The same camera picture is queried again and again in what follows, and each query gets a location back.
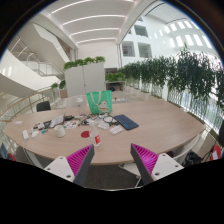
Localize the white planter cabinet with plants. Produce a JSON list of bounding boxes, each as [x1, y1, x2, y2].
[[63, 55, 107, 98]]

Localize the clear lidded tumbler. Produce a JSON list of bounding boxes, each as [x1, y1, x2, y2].
[[75, 96, 86, 117]]

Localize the green cat-print tote bag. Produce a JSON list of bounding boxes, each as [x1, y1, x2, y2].
[[85, 89, 113, 115]]

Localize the black chair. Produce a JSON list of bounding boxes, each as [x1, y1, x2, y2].
[[35, 100, 52, 113]]

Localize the clear red-labelled water bottle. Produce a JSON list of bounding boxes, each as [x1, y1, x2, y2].
[[89, 120, 102, 147]]

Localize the flat round red coaster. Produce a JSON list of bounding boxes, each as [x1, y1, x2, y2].
[[80, 130, 92, 139]]

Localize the white grid-pattern mug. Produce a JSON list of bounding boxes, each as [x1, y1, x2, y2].
[[53, 124, 67, 139]]

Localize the black backpack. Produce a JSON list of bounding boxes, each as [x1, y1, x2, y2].
[[182, 150, 203, 168]]

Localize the low planter with plants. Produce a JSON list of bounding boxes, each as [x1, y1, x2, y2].
[[105, 71, 128, 93]]

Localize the dark printed packet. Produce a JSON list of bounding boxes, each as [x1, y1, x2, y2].
[[33, 120, 53, 131]]

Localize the ceiling light strips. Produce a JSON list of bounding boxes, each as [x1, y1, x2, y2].
[[49, 0, 134, 46]]

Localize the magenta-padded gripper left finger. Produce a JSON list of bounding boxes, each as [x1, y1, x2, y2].
[[43, 143, 96, 188]]

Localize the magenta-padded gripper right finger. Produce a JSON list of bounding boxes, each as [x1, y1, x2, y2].
[[130, 143, 185, 186]]

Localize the row of green potted trees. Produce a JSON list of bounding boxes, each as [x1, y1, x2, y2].
[[118, 44, 224, 111]]

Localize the white printed card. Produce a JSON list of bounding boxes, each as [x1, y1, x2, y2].
[[97, 121, 110, 130]]

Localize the black cable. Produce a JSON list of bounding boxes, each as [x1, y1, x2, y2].
[[79, 113, 119, 127]]

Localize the open grey notebook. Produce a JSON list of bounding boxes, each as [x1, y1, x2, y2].
[[49, 113, 66, 128]]

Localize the small white box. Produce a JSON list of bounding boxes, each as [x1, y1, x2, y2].
[[109, 125, 124, 135]]

